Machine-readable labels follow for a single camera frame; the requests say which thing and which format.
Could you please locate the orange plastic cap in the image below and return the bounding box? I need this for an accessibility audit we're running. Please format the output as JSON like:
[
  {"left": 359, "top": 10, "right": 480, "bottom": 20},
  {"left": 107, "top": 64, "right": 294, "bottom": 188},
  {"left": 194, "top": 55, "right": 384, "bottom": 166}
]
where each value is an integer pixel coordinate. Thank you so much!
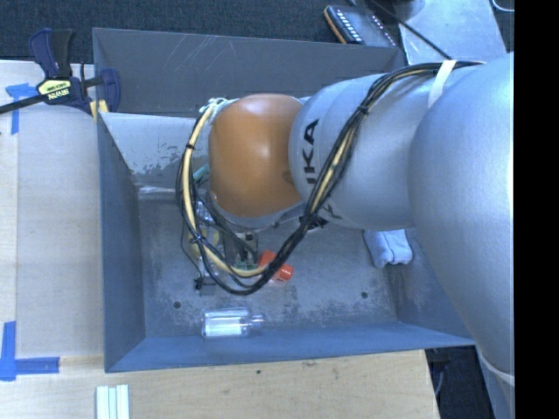
[{"left": 258, "top": 250, "right": 295, "bottom": 285}]

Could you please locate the grey metal bin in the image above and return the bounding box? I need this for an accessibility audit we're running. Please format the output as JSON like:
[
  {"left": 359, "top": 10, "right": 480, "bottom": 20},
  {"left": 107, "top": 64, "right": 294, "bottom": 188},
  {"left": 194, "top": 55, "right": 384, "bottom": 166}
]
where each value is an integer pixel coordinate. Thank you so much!
[{"left": 91, "top": 27, "right": 478, "bottom": 374}]

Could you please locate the white cloth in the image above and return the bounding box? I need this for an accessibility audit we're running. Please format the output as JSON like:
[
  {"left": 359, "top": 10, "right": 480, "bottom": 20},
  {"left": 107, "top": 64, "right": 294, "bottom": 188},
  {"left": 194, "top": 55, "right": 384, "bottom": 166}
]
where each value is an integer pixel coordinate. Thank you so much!
[{"left": 362, "top": 228, "right": 414, "bottom": 270}]

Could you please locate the pale wood board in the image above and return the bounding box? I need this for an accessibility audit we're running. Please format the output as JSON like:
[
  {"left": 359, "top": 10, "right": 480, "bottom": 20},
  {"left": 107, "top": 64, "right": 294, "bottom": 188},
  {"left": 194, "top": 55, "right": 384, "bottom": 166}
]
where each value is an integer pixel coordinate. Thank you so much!
[{"left": 15, "top": 107, "right": 107, "bottom": 360}]

